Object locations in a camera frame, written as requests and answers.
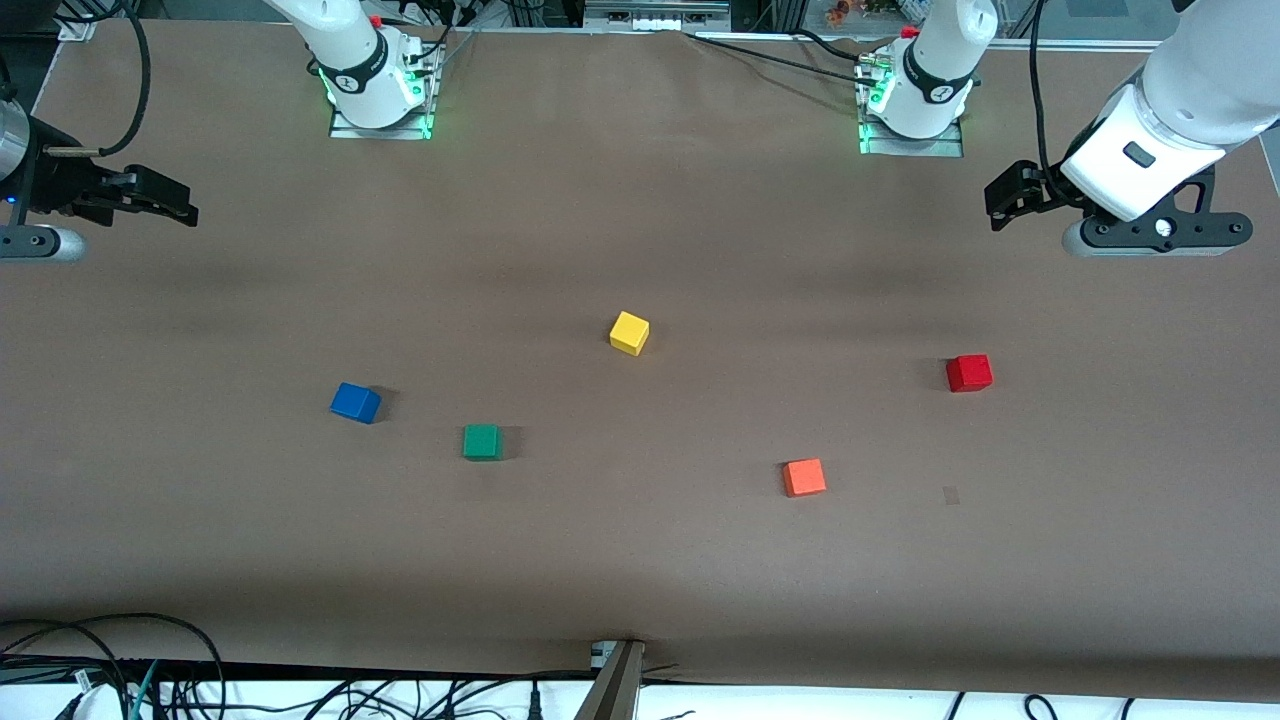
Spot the red wooden block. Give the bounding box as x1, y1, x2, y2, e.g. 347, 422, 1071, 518
946, 354, 994, 393

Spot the blue wooden block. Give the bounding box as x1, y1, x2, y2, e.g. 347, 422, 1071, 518
330, 382, 382, 425

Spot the yellow wooden block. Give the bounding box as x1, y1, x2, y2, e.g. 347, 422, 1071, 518
609, 311, 651, 357

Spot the colourful toy clutter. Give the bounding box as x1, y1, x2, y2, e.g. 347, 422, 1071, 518
824, 0, 933, 21

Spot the brown paper table cover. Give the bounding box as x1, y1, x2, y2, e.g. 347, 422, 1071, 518
0, 20, 1280, 701

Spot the silver power strip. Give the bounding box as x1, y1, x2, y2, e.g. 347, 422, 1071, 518
583, 0, 733, 33

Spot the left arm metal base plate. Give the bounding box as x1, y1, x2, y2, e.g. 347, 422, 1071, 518
857, 55, 966, 158

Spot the left arm black wrist cable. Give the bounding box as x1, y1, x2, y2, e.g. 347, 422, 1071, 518
1027, 0, 1087, 201

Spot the arm black wrist cable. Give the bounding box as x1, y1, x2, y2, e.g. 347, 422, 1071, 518
45, 0, 152, 159
1027, 0, 1087, 201

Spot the right arm black wrist cable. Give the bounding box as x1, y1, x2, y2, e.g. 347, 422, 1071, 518
45, 0, 152, 159

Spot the aluminium profile frame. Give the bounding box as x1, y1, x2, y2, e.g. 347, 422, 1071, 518
985, 36, 1216, 53

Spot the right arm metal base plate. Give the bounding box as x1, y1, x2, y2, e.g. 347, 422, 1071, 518
328, 45, 438, 141

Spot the black base cable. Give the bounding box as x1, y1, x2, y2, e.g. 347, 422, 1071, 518
685, 32, 881, 89
788, 28, 881, 67

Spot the right arm base cable bundle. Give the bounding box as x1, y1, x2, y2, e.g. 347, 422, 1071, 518
398, 0, 483, 73

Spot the black looped cable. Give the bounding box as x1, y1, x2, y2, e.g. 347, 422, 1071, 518
0, 611, 227, 720

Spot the green cable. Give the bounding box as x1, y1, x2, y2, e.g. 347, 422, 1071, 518
127, 659, 162, 720

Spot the aluminium camera mount post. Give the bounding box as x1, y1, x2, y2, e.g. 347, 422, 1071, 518
574, 639, 647, 720

